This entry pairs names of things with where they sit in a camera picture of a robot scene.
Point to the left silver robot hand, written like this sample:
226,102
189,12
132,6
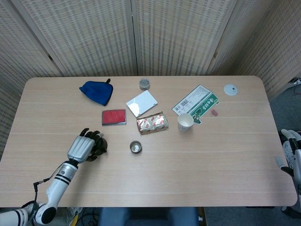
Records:
81,148

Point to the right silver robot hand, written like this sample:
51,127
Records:
298,157

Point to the small round tin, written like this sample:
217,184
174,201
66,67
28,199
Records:
135,147

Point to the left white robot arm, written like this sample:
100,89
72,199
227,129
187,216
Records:
58,186

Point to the white paper cup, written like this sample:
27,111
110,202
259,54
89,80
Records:
185,122

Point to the red ink pad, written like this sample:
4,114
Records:
114,117

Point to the blue cloth pouch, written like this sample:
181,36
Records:
97,93

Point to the white flat plastic box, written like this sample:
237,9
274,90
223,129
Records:
141,103

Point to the white power strip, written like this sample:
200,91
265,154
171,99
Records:
295,82

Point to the gold red foil packet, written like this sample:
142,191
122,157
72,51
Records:
152,123

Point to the small round patterned jar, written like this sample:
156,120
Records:
144,84

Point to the pink binder clip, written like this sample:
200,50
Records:
214,113

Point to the white round table grommet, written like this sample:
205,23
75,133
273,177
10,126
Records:
230,90

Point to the blue seat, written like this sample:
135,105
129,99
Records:
148,217

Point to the woven folding screen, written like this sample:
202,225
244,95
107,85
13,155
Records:
94,35

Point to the green white flattened carton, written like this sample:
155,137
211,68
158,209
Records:
195,101

